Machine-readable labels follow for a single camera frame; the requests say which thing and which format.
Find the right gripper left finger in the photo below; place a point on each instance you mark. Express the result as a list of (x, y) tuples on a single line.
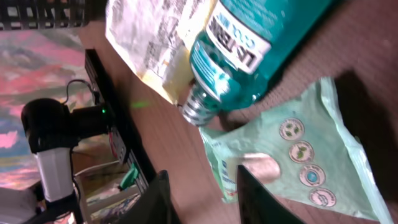
[(154, 205)]

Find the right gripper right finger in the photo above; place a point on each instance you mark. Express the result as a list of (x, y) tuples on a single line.
[(257, 205)]

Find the light teal candy packet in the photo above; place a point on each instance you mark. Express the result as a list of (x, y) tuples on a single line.
[(301, 151)]

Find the teal mouthwash bottle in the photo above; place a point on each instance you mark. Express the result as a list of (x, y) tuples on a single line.
[(242, 46)]

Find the cream snack bag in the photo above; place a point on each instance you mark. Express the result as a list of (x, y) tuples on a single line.
[(154, 38)]

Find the grey plastic basket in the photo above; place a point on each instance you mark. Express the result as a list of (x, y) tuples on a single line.
[(50, 14)]

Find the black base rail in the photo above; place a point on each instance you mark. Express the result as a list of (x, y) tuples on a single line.
[(125, 138)]

